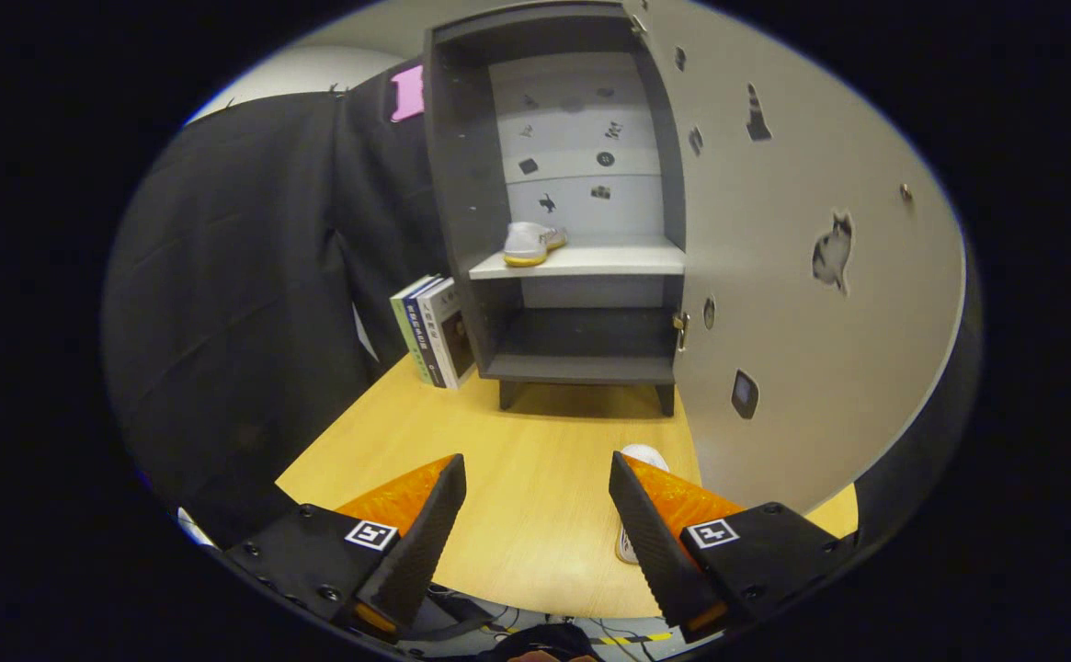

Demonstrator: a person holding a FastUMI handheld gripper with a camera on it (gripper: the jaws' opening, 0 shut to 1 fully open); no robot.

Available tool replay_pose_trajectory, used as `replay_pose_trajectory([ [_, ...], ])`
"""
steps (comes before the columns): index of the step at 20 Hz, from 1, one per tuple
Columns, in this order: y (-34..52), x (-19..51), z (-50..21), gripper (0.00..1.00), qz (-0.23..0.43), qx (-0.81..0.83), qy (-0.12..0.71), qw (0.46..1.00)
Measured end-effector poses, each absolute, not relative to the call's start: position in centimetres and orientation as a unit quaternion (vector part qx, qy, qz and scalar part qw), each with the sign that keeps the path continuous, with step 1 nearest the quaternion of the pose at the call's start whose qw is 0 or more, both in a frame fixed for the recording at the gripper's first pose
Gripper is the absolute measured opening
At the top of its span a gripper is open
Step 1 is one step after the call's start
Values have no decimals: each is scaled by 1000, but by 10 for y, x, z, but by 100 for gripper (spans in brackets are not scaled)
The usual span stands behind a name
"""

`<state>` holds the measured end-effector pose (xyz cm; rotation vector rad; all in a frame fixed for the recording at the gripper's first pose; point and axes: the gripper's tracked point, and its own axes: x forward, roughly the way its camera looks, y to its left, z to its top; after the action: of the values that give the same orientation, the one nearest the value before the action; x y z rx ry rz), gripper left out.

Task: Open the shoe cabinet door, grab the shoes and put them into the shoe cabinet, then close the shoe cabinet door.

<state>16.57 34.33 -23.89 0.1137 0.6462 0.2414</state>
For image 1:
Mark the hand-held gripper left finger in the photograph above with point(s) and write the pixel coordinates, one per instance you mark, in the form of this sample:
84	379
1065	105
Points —
420	542

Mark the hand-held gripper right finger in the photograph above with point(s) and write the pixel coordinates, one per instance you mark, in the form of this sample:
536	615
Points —
655	542

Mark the white canvas shoe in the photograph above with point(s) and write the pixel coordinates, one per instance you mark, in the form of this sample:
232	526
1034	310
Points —
526	244
645	455

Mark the light grey shoe cabinet door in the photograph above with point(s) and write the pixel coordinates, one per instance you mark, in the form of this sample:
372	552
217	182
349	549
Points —
820	368

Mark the yellow black floor tape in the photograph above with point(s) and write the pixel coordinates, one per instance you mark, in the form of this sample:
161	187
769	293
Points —
632	638

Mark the dark cloth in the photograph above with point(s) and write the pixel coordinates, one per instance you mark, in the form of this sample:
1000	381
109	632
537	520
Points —
544	636

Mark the dark blue book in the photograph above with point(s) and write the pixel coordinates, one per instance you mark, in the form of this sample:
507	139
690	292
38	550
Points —
417	331

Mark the black backdrop cloth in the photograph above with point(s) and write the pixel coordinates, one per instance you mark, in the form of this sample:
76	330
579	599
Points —
241	303

